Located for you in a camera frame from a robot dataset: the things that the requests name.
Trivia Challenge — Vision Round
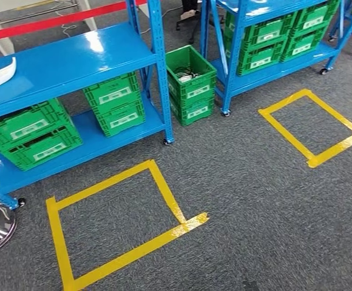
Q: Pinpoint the green plastic crate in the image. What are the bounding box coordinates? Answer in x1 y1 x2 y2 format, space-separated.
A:
165 45 218 127
280 0 341 63
82 72 147 138
224 11 298 77

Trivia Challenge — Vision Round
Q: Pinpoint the black office chair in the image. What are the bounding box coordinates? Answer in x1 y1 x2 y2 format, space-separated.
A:
175 0 225 45

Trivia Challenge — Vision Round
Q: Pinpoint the person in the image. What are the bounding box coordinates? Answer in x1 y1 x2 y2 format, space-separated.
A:
180 0 199 21

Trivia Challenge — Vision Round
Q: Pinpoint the yellow floor tape square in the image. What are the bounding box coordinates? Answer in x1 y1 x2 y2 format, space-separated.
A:
46 159 209 291

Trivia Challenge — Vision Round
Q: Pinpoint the long red barrier belt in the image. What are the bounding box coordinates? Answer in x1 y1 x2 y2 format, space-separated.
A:
0 0 147 43

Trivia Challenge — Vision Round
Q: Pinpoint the cable bundle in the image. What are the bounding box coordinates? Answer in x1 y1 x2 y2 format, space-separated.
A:
174 66 201 83

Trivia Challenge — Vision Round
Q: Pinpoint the white floor cable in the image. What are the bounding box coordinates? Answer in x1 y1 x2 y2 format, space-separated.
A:
140 4 183 35
54 2 78 39

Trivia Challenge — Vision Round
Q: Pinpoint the green crate with handle slot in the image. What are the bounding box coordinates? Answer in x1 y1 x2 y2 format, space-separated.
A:
0 98 83 172

